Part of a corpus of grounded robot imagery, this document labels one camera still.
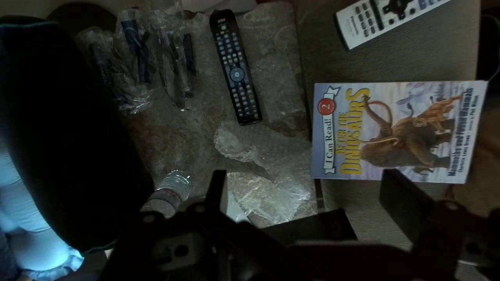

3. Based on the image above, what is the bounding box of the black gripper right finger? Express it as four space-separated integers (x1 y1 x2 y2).
379 169 437 247

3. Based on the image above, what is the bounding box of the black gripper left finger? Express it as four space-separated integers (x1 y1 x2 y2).
205 169 230 216

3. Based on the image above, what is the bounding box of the black remote control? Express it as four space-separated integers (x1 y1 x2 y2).
208 8 265 127

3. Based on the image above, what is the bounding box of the white remote control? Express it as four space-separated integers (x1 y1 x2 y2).
335 0 454 52

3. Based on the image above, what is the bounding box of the clear plastic bottle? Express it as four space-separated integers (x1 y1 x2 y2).
140 167 196 220

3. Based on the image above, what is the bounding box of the clear bubble wrap sheet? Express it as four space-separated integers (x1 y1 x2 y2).
212 120 321 230

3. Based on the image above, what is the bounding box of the dinosaur picture book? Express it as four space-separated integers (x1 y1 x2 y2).
310 80 490 186

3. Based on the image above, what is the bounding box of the black lampshade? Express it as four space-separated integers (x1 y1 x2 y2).
0 14 157 255

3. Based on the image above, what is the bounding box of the clear bag with pens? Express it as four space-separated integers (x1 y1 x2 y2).
76 6 202 116

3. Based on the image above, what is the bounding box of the white lamp base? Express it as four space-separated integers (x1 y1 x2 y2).
0 139 87 280

